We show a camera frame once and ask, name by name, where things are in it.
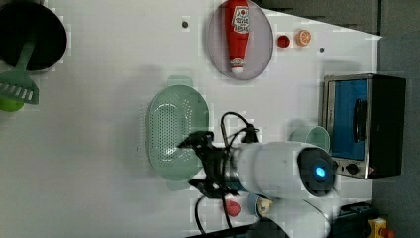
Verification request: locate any grey round plate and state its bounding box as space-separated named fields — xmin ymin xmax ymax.
xmin=205 ymin=0 xmax=274 ymax=81

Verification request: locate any red apple toy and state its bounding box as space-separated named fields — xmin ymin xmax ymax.
xmin=226 ymin=200 xmax=241 ymax=217

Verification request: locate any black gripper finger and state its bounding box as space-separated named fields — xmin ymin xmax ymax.
xmin=177 ymin=131 xmax=214 ymax=148
xmin=188 ymin=178 xmax=214 ymax=198

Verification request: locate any green mug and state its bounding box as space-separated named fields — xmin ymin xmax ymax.
xmin=289 ymin=126 xmax=331 ymax=152

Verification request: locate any black pot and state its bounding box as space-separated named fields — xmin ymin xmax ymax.
xmin=0 ymin=2 xmax=67 ymax=71

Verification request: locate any silver black toaster oven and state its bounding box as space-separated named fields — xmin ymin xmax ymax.
xmin=322 ymin=73 xmax=406 ymax=179

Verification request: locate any red ketchup bottle toy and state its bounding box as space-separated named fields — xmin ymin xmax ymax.
xmin=225 ymin=0 xmax=250 ymax=74

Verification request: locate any blue bowl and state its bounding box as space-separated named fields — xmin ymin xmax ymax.
xmin=247 ymin=193 xmax=266 ymax=218

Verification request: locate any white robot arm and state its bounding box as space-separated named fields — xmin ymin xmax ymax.
xmin=177 ymin=131 xmax=341 ymax=238

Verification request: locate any green slotted spatula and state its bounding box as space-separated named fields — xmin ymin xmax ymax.
xmin=0 ymin=40 xmax=40 ymax=105

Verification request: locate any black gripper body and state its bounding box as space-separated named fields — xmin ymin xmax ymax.
xmin=195 ymin=147 xmax=238 ymax=198

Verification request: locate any red strawberry toy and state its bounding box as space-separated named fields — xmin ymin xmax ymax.
xmin=277 ymin=35 xmax=290 ymax=48

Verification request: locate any banana toy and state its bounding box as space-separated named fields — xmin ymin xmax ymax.
xmin=257 ymin=197 xmax=272 ymax=217

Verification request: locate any orange slice toy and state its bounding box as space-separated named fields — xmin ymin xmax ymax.
xmin=295 ymin=30 xmax=312 ymax=47

